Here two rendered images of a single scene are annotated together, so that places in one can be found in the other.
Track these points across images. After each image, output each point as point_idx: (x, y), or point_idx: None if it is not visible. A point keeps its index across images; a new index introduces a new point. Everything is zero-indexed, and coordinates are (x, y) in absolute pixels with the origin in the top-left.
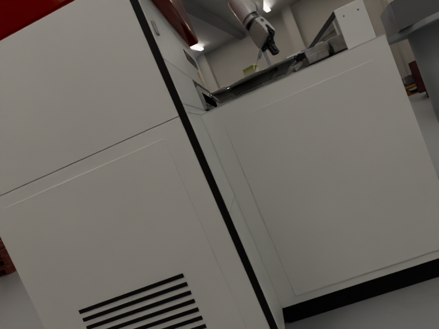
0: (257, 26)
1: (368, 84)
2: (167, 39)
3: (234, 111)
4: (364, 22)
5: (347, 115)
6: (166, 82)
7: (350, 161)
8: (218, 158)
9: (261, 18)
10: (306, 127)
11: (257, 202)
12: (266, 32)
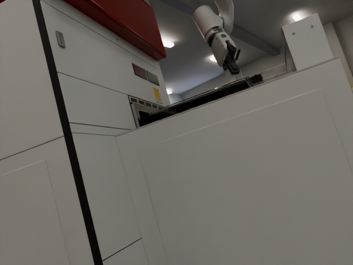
0: (217, 42)
1: (314, 119)
2: (90, 51)
3: (151, 136)
4: (319, 42)
5: (286, 156)
6: (56, 97)
7: (286, 217)
8: (127, 190)
9: (222, 33)
10: (232, 165)
11: (166, 252)
12: (225, 49)
